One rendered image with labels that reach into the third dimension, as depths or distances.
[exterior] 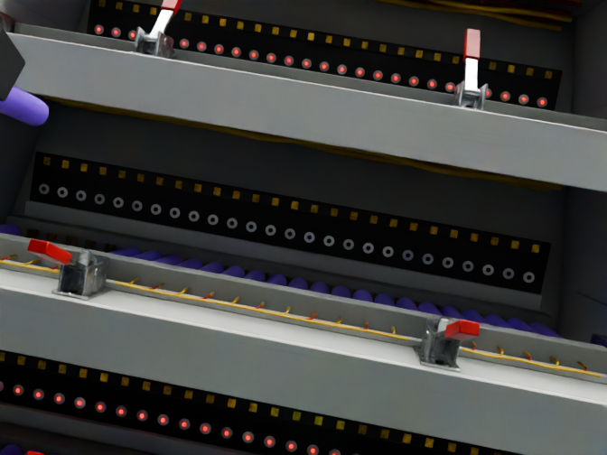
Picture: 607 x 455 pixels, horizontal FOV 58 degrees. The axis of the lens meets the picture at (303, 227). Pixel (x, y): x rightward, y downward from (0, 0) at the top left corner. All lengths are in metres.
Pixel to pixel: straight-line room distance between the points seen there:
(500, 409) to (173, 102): 0.33
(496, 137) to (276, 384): 0.25
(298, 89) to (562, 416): 0.30
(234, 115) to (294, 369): 0.20
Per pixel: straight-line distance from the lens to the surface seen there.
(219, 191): 0.58
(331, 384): 0.39
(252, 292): 0.44
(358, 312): 0.44
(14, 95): 0.38
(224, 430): 0.55
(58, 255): 0.39
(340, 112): 0.44
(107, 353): 0.42
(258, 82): 0.45
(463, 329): 0.34
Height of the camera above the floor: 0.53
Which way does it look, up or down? 16 degrees up
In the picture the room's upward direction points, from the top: 11 degrees clockwise
